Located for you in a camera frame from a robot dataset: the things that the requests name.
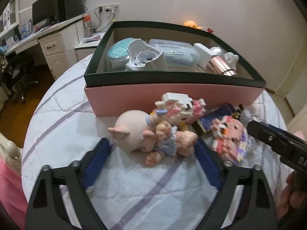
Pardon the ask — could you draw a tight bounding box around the white pink block figure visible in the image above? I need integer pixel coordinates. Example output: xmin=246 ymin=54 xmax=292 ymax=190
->
xmin=150 ymin=92 xmax=206 ymax=126

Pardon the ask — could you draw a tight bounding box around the white wall power strip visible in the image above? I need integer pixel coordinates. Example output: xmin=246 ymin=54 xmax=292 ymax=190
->
xmin=97 ymin=3 xmax=120 ymax=12

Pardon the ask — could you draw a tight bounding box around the clear plastic jar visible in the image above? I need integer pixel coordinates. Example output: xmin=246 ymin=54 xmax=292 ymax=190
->
xmin=239 ymin=108 xmax=259 ymax=152

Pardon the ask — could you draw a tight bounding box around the pig doll figurine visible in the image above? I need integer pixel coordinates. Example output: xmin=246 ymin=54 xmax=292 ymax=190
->
xmin=108 ymin=110 xmax=198 ymax=167

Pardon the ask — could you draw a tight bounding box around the teal oval plastic case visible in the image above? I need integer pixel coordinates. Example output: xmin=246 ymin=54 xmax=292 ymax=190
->
xmin=107 ymin=38 xmax=135 ymax=71

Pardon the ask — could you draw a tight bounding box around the person right hand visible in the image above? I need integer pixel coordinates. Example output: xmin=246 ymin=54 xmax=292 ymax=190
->
xmin=276 ymin=171 xmax=306 ymax=220

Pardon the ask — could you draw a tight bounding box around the pink owl block figure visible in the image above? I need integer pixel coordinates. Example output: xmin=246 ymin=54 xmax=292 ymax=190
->
xmin=210 ymin=116 xmax=248 ymax=165

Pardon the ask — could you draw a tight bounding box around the rose gold metal canister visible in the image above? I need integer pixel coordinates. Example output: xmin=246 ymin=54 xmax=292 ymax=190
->
xmin=206 ymin=56 xmax=238 ymax=76

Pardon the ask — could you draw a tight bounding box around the white computer desk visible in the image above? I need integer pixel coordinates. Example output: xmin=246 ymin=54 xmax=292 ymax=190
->
xmin=5 ymin=15 xmax=85 ymax=80

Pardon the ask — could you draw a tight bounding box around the black computer monitor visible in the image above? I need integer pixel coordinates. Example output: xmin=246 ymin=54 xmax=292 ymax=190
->
xmin=32 ymin=0 xmax=57 ymax=25

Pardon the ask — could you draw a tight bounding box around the plastic bottle orange cap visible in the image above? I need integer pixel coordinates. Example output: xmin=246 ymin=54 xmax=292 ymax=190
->
xmin=83 ymin=14 xmax=93 ymax=37

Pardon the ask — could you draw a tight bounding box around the black office chair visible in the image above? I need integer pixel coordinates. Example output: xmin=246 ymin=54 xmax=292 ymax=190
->
xmin=1 ymin=53 xmax=39 ymax=104

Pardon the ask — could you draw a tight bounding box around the clear dental flosser box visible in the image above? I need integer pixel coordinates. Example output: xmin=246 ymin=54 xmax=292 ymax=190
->
xmin=149 ymin=39 xmax=200 ymax=70

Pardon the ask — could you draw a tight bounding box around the pink bedding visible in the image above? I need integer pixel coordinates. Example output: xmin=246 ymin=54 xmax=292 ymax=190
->
xmin=1 ymin=158 xmax=28 ymax=229

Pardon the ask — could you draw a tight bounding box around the white astronaut figurine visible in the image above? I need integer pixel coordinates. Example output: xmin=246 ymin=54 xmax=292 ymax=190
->
xmin=210 ymin=47 xmax=239 ymax=69

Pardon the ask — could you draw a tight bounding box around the white glass door cabinet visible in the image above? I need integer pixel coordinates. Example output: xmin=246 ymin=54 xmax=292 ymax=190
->
xmin=0 ymin=0 xmax=19 ymax=36

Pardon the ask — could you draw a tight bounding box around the blue card box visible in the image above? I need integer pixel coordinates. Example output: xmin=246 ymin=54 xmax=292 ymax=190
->
xmin=191 ymin=104 xmax=236 ymax=136

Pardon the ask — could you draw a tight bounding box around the white bed post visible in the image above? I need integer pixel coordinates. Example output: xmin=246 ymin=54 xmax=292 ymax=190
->
xmin=0 ymin=133 xmax=23 ymax=161

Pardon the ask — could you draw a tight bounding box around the white small side cabinet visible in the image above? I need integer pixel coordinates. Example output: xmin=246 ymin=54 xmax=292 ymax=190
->
xmin=75 ymin=32 xmax=105 ymax=61

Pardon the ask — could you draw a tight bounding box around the green and pink tray box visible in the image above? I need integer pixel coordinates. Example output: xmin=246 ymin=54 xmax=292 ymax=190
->
xmin=84 ymin=21 xmax=266 ymax=117

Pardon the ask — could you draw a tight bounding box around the orange octopus plush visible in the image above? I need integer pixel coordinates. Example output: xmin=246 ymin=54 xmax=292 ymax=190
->
xmin=184 ymin=20 xmax=204 ymax=30

